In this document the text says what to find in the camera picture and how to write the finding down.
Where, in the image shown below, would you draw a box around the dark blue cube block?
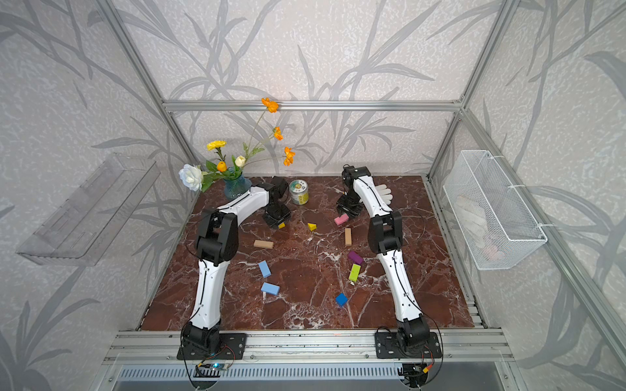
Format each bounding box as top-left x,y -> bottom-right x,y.
335,293 -> 348,307

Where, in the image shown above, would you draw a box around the light blue block upper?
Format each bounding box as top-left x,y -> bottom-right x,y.
259,261 -> 272,278

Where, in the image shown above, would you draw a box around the lime green block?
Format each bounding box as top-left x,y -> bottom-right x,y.
349,264 -> 361,283

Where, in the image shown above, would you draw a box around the aluminium front rail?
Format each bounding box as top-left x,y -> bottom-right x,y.
103,328 -> 514,365

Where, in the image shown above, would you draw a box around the light blue block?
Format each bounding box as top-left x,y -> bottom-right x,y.
261,283 -> 280,296
259,261 -> 272,278

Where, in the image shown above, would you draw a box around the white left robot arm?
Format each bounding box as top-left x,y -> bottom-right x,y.
182,177 -> 290,355

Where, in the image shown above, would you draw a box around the purple block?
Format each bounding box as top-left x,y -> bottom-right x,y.
348,251 -> 364,266

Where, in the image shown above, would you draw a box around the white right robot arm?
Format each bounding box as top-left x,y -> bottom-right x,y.
337,165 -> 430,355

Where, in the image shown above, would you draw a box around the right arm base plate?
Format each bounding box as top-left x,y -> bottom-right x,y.
374,329 -> 443,359

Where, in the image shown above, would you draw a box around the clear acrylic wall shelf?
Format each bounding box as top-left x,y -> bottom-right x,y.
16,153 -> 161,267

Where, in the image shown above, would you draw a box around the sunflower seed tin can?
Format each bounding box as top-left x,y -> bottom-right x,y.
290,179 -> 309,205

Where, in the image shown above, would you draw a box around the blue glass vase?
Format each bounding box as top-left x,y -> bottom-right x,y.
224,174 -> 252,200

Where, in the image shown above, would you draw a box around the light blue block lower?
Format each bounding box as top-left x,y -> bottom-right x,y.
261,283 -> 280,296

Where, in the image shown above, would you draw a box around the artificial flower bouquet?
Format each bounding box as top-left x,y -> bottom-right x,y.
178,97 -> 297,192

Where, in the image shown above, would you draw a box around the white items in basket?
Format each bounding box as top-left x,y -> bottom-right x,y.
454,195 -> 505,262

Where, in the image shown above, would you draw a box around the white wire basket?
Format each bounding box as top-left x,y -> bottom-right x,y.
443,150 -> 548,270

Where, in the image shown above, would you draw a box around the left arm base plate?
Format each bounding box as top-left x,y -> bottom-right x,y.
176,332 -> 247,361

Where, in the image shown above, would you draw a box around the pink rectangular block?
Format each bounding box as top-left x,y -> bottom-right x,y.
334,213 -> 349,226

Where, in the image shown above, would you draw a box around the white cotton glove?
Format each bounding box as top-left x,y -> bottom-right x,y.
375,184 -> 393,205

